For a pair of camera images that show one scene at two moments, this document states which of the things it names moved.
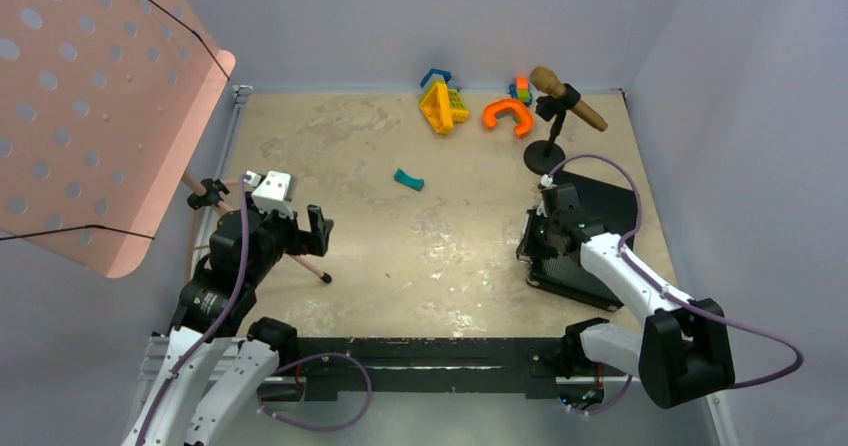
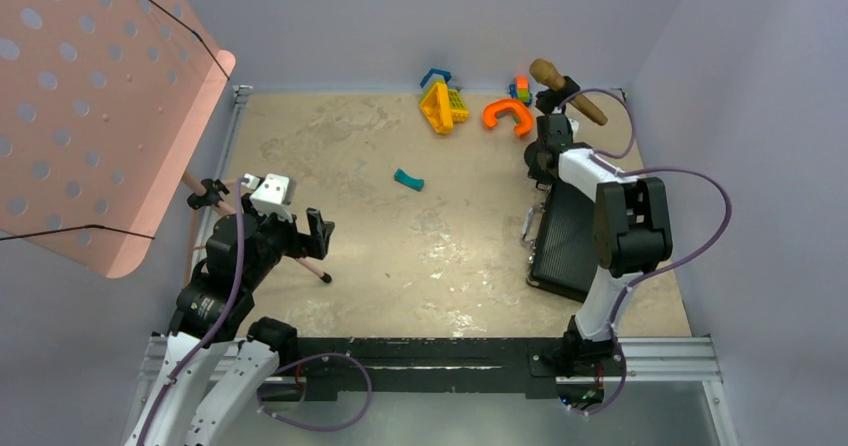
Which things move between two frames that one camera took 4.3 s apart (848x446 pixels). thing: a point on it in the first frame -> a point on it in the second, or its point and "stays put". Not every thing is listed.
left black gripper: [313, 241] stays put
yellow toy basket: [444, 106] stays put
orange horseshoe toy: [525, 117] stays put
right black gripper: [527, 246] -> [533, 171]
